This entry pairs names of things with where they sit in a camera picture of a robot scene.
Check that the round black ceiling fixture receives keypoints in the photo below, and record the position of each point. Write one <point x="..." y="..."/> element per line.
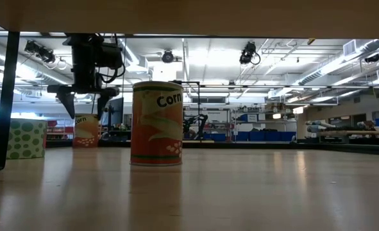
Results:
<point x="167" y="56"/>

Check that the black monitor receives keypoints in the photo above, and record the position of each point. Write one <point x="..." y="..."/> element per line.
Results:
<point x="117" y="112"/>

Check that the green dotted can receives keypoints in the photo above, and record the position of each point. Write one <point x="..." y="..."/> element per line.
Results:
<point x="29" y="138"/>

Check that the black shelf side frame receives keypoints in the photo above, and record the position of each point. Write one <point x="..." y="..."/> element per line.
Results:
<point x="6" y="96"/>

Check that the yellow clip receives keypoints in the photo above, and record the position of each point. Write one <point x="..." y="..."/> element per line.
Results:
<point x="311" y="41"/>

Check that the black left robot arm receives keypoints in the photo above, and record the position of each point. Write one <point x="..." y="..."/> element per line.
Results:
<point x="80" y="41"/>

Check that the black ceiling camera mount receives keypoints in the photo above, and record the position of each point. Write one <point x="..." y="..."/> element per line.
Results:
<point x="40" y="51"/>

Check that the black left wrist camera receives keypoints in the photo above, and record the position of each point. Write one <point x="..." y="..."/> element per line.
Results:
<point x="109" y="55"/>

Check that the whiteboard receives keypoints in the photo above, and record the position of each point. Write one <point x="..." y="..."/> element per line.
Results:
<point x="215" y="116"/>

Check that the wooden workbench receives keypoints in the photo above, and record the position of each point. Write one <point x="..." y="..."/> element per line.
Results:
<point x="362" y="132"/>

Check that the black hanging camera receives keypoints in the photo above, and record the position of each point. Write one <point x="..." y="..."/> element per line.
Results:
<point x="248" y="53"/>

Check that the blue white box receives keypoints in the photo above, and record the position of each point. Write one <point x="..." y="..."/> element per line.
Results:
<point x="245" y="118"/>

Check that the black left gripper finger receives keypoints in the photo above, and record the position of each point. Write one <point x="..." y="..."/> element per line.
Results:
<point x="69" y="102"/>
<point x="100" y="104"/>

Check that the thin black workstation frame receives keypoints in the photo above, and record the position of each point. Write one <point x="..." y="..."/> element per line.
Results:
<point x="175" y="82"/>

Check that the wooden shelf board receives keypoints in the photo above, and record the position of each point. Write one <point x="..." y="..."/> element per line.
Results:
<point x="189" y="16"/>

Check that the orange corn label can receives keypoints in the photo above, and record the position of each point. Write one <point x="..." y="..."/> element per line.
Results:
<point x="86" y="133"/>
<point x="157" y="128"/>

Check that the red storage rack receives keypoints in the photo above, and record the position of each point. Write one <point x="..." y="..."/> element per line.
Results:
<point x="59" y="130"/>

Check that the silver ventilation duct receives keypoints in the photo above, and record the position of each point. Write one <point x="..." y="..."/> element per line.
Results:
<point x="336" y="64"/>

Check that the neighbouring station robot arm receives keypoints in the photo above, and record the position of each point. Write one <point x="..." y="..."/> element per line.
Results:
<point x="203" y="125"/>

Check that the black ceiling device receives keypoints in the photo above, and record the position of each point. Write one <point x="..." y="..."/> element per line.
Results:
<point x="372" y="58"/>

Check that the gray rolled tube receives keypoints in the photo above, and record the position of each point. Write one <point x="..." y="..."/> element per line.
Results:
<point x="320" y="129"/>
<point x="319" y="123"/>

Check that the black table rig frame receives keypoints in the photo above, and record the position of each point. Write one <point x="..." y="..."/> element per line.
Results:
<point x="240" y="145"/>

